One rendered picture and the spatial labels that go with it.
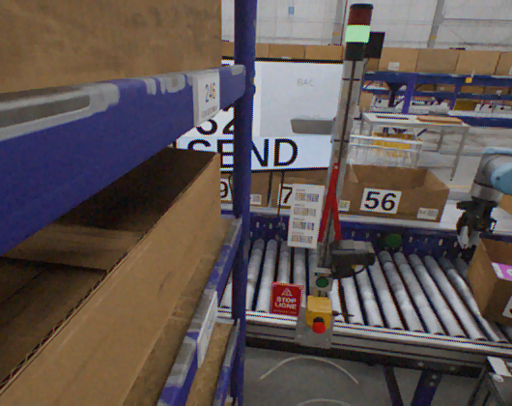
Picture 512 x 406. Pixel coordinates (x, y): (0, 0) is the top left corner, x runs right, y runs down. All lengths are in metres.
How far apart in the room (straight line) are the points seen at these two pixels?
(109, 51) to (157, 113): 0.04
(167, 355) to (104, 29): 0.22
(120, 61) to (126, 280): 0.13
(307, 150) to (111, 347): 0.83
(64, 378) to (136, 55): 0.17
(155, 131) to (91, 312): 0.10
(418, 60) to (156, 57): 6.06
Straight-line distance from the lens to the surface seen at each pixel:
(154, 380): 0.28
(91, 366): 0.22
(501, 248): 1.65
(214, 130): 0.90
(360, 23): 0.85
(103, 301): 0.21
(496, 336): 1.41
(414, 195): 1.64
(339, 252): 0.93
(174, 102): 0.19
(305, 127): 0.95
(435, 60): 6.31
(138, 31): 0.21
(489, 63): 6.61
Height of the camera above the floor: 1.56
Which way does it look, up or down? 25 degrees down
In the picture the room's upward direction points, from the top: 2 degrees clockwise
